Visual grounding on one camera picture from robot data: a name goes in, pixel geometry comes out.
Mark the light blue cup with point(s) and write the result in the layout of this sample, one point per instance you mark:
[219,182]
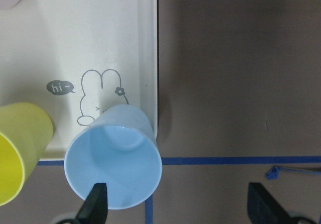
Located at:
[119,149]

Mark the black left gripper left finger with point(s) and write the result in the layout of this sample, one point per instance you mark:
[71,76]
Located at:
[94,208]

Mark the yellow cup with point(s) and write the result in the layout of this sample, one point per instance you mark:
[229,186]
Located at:
[26,131]

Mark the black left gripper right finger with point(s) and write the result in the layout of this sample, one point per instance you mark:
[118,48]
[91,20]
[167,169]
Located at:
[263,208]

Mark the white cup tray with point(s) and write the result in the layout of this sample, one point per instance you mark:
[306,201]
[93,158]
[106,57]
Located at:
[77,58]

